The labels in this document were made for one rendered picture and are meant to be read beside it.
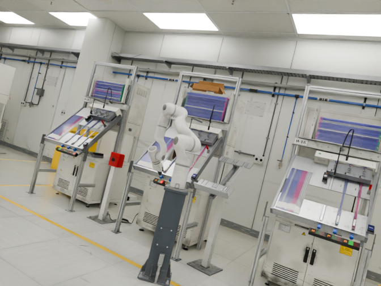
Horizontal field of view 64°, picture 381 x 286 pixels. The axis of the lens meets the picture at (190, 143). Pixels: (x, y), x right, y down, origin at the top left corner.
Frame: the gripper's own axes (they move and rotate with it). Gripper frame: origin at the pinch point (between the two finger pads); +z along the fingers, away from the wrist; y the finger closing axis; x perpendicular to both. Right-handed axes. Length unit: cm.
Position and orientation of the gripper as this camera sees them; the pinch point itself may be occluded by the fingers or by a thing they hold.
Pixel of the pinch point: (160, 172)
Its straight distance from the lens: 293.7
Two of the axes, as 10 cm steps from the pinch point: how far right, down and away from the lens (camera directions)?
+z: 1.6, 7.6, 6.3
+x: 4.8, -6.2, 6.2
